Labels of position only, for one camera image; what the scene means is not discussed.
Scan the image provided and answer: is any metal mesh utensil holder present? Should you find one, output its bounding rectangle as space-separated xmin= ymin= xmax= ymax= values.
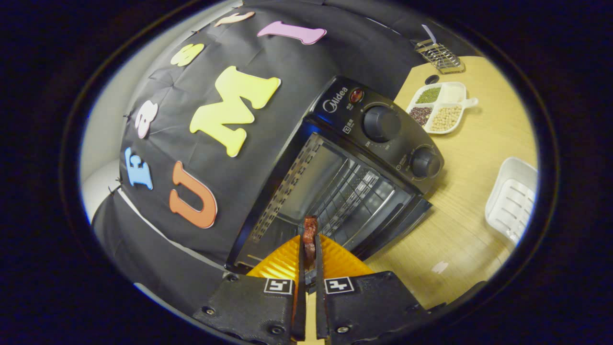
xmin=415 ymin=39 xmax=465 ymax=74

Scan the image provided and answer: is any white ribbed tray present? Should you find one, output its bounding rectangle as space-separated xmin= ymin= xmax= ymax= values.
xmin=485 ymin=157 xmax=538 ymax=246

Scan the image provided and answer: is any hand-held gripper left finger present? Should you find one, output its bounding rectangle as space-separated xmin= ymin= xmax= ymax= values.
xmin=193 ymin=234 xmax=307 ymax=344

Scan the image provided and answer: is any reddish brown meat piece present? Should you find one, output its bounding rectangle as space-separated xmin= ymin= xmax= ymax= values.
xmin=302 ymin=216 xmax=319 ymax=269

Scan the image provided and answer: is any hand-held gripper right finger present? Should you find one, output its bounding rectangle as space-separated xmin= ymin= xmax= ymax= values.
xmin=314 ymin=234 xmax=431 ymax=343

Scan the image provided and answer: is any black toaster oven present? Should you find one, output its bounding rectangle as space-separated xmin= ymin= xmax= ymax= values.
xmin=225 ymin=75 xmax=445 ymax=269

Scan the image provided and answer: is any white divided dish of beans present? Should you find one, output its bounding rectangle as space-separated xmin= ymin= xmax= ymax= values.
xmin=406 ymin=81 xmax=479 ymax=135

